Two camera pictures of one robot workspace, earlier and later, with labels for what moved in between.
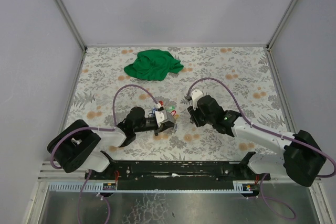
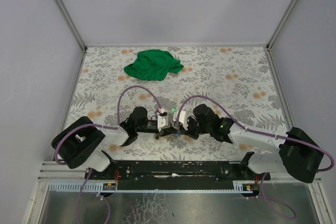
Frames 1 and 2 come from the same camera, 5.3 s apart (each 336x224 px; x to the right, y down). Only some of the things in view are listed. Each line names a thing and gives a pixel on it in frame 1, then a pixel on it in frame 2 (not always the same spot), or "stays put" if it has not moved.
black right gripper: x=194 y=117 to x=185 y=130
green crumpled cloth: x=154 y=65 stays put
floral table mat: x=112 y=81 stays put
